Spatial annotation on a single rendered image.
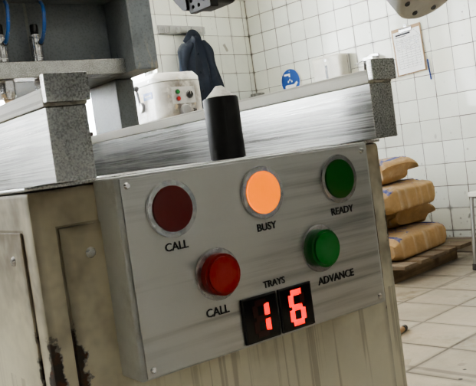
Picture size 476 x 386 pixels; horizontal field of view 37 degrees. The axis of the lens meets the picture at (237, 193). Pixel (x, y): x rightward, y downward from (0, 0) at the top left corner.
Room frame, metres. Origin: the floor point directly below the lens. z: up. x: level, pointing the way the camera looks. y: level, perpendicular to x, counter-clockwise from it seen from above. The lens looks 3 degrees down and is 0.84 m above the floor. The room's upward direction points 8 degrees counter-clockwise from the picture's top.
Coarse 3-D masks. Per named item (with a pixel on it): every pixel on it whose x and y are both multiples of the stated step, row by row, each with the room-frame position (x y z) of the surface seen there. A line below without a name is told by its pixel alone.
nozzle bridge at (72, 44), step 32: (32, 0) 1.27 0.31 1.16; (64, 0) 1.30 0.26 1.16; (96, 0) 1.33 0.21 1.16; (128, 0) 1.31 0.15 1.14; (64, 32) 1.32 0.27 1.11; (96, 32) 1.36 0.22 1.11; (128, 32) 1.31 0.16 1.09; (0, 64) 1.20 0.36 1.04; (32, 64) 1.23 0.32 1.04; (64, 64) 1.26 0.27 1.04; (96, 64) 1.30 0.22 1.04; (128, 64) 1.32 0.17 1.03; (0, 96) 1.43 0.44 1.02; (96, 96) 1.47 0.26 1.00; (128, 96) 1.41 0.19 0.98; (96, 128) 1.49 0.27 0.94
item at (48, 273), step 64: (0, 192) 0.50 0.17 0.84; (64, 192) 0.48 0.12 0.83; (0, 256) 0.52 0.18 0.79; (64, 256) 0.48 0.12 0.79; (384, 256) 0.66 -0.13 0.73; (0, 320) 0.54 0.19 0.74; (64, 320) 0.47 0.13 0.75; (384, 320) 0.65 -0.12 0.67; (0, 384) 0.56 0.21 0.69; (64, 384) 0.47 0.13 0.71; (128, 384) 0.50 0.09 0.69; (192, 384) 0.53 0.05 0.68; (256, 384) 0.56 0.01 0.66; (320, 384) 0.60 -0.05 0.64; (384, 384) 0.64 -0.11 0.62
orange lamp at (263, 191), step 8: (256, 176) 0.53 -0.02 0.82; (264, 176) 0.54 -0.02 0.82; (272, 176) 0.54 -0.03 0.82; (248, 184) 0.53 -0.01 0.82; (256, 184) 0.53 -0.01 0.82; (264, 184) 0.54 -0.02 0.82; (272, 184) 0.54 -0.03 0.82; (248, 192) 0.53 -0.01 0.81; (256, 192) 0.53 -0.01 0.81; (264, 192) 0.54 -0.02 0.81; (272, 192) 0.54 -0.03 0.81; (280, 192) 0.55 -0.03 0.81; (248, 200) 0.53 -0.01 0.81; (256, 200) 0.53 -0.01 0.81; (264, 200) 0.54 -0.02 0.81; (272, 200) 0.54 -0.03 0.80; (256, 208) 0.53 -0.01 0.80; (264, 208) 0.54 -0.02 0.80; (272, 208) 0.54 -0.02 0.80
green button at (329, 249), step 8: (320, 232) 0.56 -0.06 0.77; (328, 232) 0.56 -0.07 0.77; (312, 240) 0.56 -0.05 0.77; (320, 240) 0.56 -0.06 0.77; (328, 240) 0.56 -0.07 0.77; (336, 240) 0.57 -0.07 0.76; (312, 248) 0.55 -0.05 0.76; (320, 248) 0.56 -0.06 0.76; (328, 248) 0.56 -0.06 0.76; (336, 248) 0.57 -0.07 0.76; (312, 256) 0.55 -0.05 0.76; (320, 256) 0.56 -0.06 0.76; (328, 256) 0.56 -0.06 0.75; (336, 256) 0.57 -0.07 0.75; (320, 264) 0.56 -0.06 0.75; (328, 264) 0.56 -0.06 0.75
